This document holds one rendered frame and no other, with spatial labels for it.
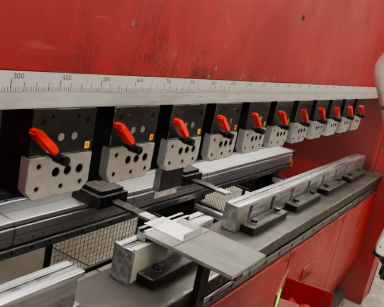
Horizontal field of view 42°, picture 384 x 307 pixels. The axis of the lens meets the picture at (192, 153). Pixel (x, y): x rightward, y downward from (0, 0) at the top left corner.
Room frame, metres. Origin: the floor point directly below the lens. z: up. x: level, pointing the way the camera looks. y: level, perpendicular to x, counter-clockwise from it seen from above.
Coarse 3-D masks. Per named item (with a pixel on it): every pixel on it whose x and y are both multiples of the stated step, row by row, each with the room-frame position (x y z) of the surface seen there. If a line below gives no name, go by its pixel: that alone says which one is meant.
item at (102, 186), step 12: (96, 180) 1.39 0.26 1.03; (72, 192) 1.34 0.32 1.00; (84, 192) 1.32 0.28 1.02; (96, 192) 1.31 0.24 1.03; (108, 192) 1.33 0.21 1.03; (120, 192) 1.36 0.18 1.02; (96, 204) 1.29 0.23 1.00; (108, 204) 1.32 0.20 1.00; (120, 204) 1.31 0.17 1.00; (144, 216) 1.26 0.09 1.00; (156, 216) 1.28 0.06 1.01
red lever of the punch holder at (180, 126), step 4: (172, 120) 1.11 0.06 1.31; (176, 120) 1.11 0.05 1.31; (180, 120) 1.11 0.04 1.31; (176, 124) 1.11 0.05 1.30; (180, 124) 1.11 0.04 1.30; (184, 124) 1.12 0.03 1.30; (176, 128) 1.12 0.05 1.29; (180, 128) 1.11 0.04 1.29; (184, 128) 1.12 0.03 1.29; (180, 132) 1.13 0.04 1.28; (184, 132) 1.12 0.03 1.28; (188, 132) 1.14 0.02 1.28; (180, 136) 1.18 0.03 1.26; (184, 136) 1.14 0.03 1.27; (188, 136) 1.15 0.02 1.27; (180, 140) 1.17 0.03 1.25; (184, 140) 1.16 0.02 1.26; (188, 140) 1.16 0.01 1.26; (192, 140) 1.15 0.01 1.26; (188, 144) 1.16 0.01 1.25; (192, 144) 1.16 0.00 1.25
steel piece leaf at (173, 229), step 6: (162, 222) 1.25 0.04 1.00; (168, 222) 1.26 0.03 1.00; (174, 222) 1.27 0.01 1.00; (156, 228) 1.20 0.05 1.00; (162, 228) 1.21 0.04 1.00; (168, 228) 1.22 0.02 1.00; (174, 228) 1.22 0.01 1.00; (180, 228) 1.23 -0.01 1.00; (186, 228) 1.24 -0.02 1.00; (198, 228) 1.21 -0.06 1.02; (168, 234) 1.18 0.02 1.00; (174, 234) 1.19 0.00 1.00; (180, 234) 1.20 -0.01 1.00; (186, 234) 1.16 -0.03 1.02; (192, 234) 1.18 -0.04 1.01; (198, 234) 1.21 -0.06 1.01; (180, 240) 1.16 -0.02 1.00; (186, 240) 1.16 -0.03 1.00
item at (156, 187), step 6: (180, 168) 1.27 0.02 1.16; (156, 174) 1.21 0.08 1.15; (162, 174) 1.20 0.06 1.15; (168, 174) 1.23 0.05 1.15; (174, 174) 1.25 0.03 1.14; (180, 174) 1.28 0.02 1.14; (156, 180) 1.20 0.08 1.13; (162, 180) 1.21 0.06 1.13; (168, 180) 1.23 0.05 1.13; (174, 180) 1.25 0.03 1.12; (180, 180) 1.28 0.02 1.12; (156, 186) 1.20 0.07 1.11; (162, 186) 1.21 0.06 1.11; (168, 186) 1.23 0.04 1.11; (174, 186) 1.26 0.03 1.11; (156, 192) 1.21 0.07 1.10; (162, 192) 1.23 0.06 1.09; (168, 192) 1.26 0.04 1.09; (174, 192) 1.28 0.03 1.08
